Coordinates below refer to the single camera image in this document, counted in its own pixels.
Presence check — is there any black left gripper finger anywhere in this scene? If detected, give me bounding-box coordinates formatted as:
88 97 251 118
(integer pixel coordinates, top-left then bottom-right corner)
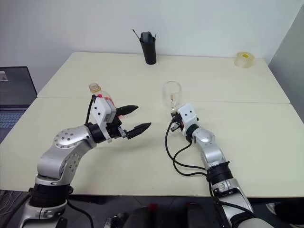
116 104 139 117
128 122 152 139

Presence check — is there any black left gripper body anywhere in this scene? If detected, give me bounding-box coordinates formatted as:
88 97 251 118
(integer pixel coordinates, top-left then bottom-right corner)
105 117 130 141

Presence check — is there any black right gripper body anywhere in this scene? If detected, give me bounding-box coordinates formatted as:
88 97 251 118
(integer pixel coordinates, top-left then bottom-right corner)
171 112 185 132

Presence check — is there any clear drinking glass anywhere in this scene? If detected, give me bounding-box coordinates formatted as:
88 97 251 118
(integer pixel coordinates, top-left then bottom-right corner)
162 81 183 115

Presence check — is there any bottle with red liquid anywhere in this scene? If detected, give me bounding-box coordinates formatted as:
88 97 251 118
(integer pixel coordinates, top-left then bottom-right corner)
88 82 124 118

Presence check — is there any black tapered cup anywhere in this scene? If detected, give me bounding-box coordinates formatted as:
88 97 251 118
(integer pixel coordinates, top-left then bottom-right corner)
140 38 157 65

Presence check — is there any black rounded object in cup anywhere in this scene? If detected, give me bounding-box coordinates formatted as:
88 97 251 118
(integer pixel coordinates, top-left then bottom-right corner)
140 31 153 44

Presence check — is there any translucent tape roll yellow core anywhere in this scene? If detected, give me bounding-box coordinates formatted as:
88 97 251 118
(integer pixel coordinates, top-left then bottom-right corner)
234 51 255 69

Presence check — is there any dark grey laptop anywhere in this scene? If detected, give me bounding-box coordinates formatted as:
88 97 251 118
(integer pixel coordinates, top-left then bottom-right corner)
0 66 38 143

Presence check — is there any grey partition panel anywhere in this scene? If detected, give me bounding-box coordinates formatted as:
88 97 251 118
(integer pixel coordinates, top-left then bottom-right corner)
268 0 304 104

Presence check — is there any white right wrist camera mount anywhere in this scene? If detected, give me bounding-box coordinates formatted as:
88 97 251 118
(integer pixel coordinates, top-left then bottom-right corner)
178 103 199 133

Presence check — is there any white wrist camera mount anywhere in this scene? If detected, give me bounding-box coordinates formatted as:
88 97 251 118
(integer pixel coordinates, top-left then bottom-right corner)
92 95 117 143
178 103 199 133

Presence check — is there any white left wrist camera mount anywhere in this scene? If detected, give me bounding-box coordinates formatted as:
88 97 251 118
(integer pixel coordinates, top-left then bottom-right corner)
92 95 117 143

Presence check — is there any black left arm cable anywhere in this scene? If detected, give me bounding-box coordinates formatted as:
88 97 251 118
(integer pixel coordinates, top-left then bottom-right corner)
84 95 96 125

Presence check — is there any black robot body cable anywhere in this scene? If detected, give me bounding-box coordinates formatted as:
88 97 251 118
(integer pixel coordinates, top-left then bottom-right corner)
67 199 94 228

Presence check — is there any thin white cable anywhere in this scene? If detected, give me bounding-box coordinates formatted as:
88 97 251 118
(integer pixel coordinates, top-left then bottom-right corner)
0 190 15 208

